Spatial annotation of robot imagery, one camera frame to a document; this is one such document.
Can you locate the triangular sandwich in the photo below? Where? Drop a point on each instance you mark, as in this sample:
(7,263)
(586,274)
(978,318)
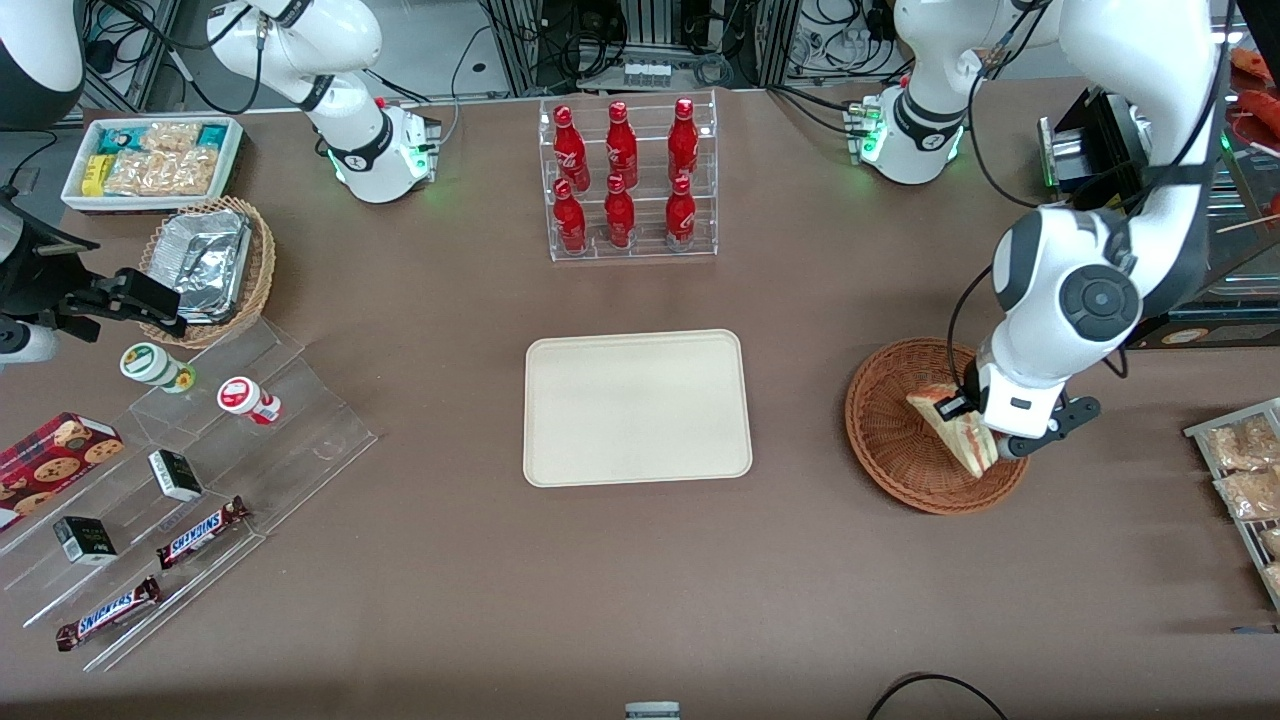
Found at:
(965,440)

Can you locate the red lid yogurt cup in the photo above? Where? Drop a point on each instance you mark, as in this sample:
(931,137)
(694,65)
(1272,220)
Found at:
(240,395)

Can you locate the yellow snack packet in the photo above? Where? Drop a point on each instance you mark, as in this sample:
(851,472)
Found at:
(95,175)

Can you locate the clear cookie bag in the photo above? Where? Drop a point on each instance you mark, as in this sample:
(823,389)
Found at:
(160,173)
(170,136)

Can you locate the aluminium foil container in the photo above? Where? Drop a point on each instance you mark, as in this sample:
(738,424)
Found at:
(205,260)

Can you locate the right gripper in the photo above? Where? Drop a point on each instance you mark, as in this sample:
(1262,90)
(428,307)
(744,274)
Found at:
(52,283)

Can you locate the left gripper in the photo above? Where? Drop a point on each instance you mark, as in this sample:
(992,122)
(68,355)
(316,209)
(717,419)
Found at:
(953,407)

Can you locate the grey device edge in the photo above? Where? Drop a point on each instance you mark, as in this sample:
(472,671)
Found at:
(652,712)

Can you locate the red cola bottle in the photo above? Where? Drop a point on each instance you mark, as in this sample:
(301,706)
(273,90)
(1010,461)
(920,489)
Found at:
(683,140)
(568,145)
(619,218)
(680,218)
(621,145)
(570,222)

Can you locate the light tan wicker basket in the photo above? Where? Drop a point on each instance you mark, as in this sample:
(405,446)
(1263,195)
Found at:
(262,270)

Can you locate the teal snack packet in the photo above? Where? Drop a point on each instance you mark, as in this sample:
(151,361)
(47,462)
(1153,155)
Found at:
(212,135)
(118,138)

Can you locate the green lid yogurt cup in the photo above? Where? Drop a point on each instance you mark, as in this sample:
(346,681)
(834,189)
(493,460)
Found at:
(150,362)

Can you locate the white power strip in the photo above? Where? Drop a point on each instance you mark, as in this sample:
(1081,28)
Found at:
(645,72)

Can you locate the red tartan cookie box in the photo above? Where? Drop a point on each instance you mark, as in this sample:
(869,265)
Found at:
(50,460)

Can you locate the clear acrylic stepped stand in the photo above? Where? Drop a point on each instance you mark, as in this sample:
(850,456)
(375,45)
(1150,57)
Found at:
(310,450)
(60,600)

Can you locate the clear bagged pastry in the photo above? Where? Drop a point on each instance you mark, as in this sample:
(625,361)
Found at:
(1240,445)
(1270,542)
(1250,495)
(1273,578)

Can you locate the beige plastic tray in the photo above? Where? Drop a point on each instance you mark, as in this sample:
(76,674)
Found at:
(640,410)

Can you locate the clear acrylic bottle rack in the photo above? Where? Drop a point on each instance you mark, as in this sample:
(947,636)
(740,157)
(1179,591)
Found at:
(645,250)

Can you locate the white rectangular snack bin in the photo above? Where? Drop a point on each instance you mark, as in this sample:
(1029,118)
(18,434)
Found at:
(75,200)

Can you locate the snickers chocolate bar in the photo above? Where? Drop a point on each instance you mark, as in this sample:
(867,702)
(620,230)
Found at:
(200,530)
(108,612)

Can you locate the small black carton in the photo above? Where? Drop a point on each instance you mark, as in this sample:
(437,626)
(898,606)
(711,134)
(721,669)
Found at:
(175,475)
(85,540)

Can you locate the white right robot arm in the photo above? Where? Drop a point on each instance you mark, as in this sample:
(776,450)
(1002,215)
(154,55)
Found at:
(350,40)

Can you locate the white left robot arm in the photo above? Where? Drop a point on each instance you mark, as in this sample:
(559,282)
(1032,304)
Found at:
(1100,300)

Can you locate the silver power supply box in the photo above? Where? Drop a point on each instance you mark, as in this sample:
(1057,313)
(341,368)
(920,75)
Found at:
(1062,150)

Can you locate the aluminium frame equipment rack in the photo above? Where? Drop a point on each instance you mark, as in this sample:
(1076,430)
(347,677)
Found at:
(650,30)

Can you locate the brown wicker basket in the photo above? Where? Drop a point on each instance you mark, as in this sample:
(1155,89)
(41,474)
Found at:
(890,450)

